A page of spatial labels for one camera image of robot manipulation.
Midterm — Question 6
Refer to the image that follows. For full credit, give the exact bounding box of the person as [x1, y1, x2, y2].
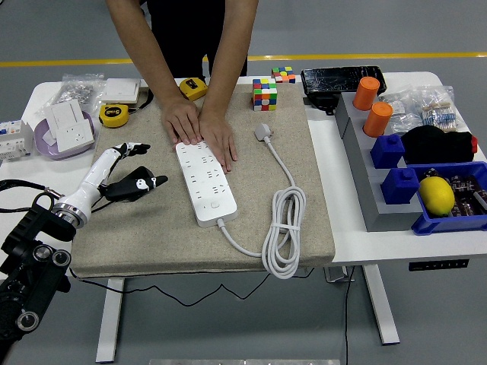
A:
[138, 0, 250, 81]

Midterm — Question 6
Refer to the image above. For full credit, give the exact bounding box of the large puzzle cube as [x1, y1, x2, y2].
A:
[251, 78, 279, 113]

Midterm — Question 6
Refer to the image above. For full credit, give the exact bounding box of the black cloth with red tag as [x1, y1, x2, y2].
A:
[400, 124, 479, 166]

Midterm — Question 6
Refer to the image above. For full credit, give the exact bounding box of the black desk control panel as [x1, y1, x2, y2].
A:
[409, 259, 470, 272]

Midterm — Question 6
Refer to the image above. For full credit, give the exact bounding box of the clear bag of small parts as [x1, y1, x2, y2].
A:
[378, 89, 425, 136]

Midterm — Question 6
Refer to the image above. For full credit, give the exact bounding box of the blue block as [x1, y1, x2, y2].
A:
[369, 133, 406, 170]
[380, 167, 422, 206]

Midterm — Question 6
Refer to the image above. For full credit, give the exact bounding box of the clear bag of resistors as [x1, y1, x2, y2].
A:
[412, 85, 469, 134]

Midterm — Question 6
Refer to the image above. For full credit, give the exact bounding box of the black wrapped box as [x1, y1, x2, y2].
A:
[300, 65, 388, 103]

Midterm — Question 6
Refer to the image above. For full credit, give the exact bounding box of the white power strip with cord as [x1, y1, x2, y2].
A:
[174, 122, 307, 281]

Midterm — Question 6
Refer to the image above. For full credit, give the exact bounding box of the yellow lemon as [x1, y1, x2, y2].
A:
[418, 176, 457, 218]

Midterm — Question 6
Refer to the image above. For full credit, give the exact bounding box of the purple plate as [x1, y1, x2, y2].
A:
[33, 109, 100, 160]

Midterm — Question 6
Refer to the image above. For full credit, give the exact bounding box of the white circuit breaker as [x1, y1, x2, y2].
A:
[0, 119, 34, 163]

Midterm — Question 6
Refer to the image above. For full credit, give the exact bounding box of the beige mat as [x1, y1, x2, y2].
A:
[70, 83, 336, 278]

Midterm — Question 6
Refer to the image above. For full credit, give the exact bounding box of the small puzzle cube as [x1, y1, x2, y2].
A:
[270, 66, 297, 84]

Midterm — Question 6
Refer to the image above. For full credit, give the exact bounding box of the white wall switch panel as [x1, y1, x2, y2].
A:
[100, 78, 142, 106]

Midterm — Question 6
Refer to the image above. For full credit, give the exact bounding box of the blue plastic bin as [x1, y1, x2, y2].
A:
[410, 160, 487, 236]

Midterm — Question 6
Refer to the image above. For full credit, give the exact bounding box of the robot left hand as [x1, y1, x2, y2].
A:
[60, 141, 169, 218]

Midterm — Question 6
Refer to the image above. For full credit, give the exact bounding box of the orange cylinder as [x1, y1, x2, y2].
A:
[352, 76, 381, 112]
[361, 101, 394, 138]

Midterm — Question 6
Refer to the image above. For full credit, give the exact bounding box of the black plug with cord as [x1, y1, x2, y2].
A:
[68, 166, 315, 307]

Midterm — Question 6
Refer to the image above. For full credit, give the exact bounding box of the grey stepped stand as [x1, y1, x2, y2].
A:
[333, 90, 434, 233]

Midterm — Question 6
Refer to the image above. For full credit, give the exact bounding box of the yellow tape measure with strap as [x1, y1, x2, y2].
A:
[97, 87, 155, 129]

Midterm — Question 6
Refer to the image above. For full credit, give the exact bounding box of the person's left hand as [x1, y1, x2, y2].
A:
[197, 108, 239, 174]

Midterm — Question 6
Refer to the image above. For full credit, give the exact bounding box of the clear bag of metal parts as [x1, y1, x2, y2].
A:
[36, 72, 106, 117]

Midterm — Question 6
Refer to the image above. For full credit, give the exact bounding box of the grey metal bracket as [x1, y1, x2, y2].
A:
[323, 265, 355, 284]

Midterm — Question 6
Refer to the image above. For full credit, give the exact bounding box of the white table leg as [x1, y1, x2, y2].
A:
[361, 264, 401, 346]
[94, 277, 126, 364]

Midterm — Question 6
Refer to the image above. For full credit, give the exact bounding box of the person's right hand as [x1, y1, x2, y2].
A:
[161, 97, 202, 145]

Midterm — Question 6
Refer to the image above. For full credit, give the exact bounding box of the white socket panel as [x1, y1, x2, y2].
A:
[56, 120, 96, 154]

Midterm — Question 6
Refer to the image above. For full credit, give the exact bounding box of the black hanging cable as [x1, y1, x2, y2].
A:
[343, 265, 355, 365]

